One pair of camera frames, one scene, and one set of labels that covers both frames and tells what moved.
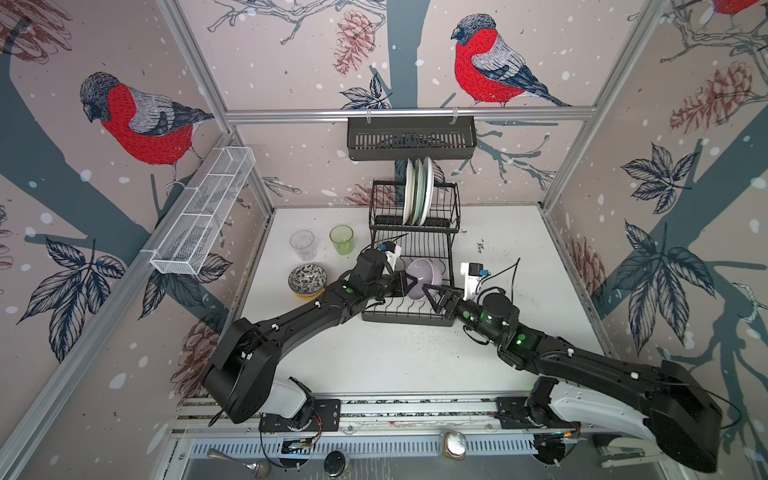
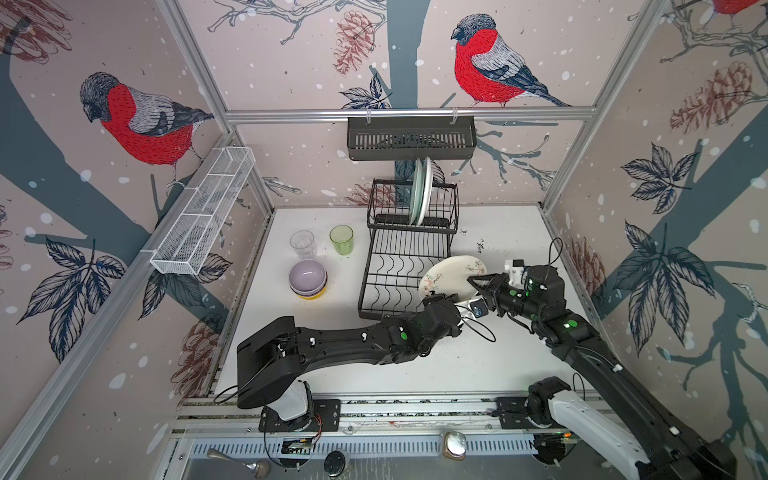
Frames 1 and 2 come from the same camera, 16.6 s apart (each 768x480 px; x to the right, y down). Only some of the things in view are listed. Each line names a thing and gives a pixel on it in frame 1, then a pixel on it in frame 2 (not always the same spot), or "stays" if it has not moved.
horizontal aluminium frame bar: x=409 y=116 stays
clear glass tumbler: x=303 y=241 stays
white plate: x=410 y=190 -> x=450 y=276
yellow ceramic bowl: x=309 y=297 stays
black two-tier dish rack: x=417 y=220 stays
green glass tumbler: x=342 y=239 stays
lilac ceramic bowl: x=426 y=273 -> x=308 y=277
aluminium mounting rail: x=360 y=414 stays
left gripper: x=402 y=288 -> x=451 y=301
